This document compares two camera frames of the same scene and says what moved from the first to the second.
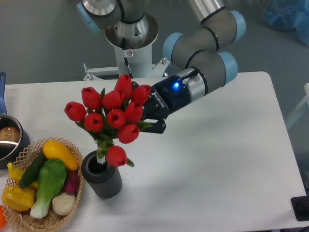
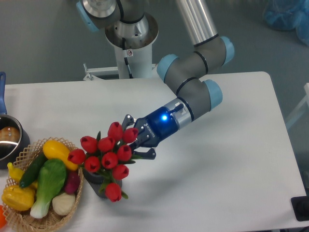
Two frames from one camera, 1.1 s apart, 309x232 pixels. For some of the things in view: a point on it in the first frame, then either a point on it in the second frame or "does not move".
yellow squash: (53, 150) does not move
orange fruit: (3, 220) does not move
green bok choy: (51, 175) does not move
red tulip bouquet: (110, 116) → (107, 157)
